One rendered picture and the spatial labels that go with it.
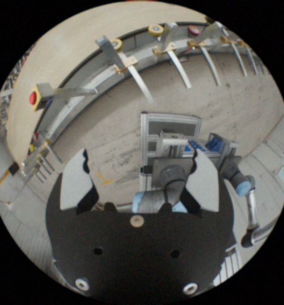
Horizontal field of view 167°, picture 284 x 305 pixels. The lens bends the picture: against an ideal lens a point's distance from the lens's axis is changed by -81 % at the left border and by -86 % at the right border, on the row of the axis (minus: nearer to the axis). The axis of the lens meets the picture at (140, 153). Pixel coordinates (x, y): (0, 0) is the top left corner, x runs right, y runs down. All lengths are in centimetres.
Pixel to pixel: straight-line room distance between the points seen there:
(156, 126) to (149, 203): 103
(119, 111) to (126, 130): 31
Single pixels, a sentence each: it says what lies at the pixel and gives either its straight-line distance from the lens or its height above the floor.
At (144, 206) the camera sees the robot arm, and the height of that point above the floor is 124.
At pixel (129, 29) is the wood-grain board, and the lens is 69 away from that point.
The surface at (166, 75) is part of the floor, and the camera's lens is 151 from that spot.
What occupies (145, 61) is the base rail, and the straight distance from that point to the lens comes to 78.
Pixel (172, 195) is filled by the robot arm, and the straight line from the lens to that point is 41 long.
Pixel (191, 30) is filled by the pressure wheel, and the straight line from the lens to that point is 79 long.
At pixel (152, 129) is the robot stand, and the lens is 128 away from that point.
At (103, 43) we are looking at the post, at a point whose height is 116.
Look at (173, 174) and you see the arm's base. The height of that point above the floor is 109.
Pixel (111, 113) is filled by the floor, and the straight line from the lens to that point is 150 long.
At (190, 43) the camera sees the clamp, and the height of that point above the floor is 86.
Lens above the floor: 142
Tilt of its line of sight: 58 degrees down
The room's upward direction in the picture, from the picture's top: 179 degrees counter-clockwise
